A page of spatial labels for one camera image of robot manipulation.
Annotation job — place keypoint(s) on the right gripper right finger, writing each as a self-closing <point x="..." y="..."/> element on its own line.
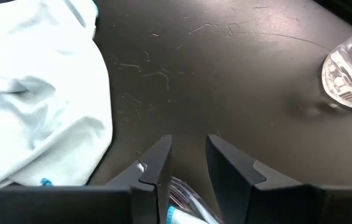
<point x="238" y="180"/>

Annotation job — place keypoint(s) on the pale grey microfiber towel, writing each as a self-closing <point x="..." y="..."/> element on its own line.
<point x="39" y="93"/>
<point x="182" y="218"/>

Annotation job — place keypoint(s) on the clear plastic spray bottle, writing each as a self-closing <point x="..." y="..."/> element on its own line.
<point x="350" y="71"/>

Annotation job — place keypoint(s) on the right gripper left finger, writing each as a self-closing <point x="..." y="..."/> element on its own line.
<point x="155" y="168"/>

